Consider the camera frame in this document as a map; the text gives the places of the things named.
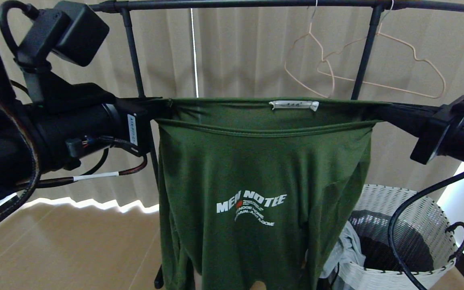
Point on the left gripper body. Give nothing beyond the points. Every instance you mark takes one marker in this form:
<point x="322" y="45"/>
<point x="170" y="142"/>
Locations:
<point x="79" y="129"/>

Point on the pale grey shorts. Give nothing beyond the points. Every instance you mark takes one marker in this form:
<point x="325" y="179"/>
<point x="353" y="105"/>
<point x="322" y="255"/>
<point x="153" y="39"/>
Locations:
<point x="349" y="249"/>

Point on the green long-sleeved shirt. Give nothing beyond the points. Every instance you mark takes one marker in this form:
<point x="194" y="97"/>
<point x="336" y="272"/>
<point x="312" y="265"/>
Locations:
<point x="256" y="161"/>

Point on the white laundry basket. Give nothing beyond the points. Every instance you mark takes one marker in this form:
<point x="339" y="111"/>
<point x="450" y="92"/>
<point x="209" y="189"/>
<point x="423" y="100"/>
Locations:
<point x="417" y="201"/>

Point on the black clothes rack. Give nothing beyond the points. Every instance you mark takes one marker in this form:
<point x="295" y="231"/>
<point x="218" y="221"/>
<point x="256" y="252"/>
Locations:
<point x="256" y="4"/>

